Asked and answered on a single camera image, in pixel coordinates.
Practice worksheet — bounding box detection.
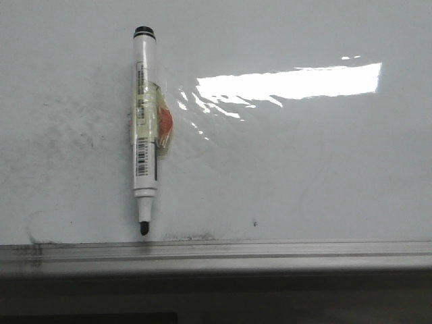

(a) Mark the white whiteboard with aluminium frame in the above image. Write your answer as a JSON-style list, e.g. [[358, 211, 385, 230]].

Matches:
[[1, 1, 431, 278]]

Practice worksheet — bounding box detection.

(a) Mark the white whiteboard marker black tip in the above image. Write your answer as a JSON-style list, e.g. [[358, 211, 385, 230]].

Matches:
[[130, 26, 172, 236]]

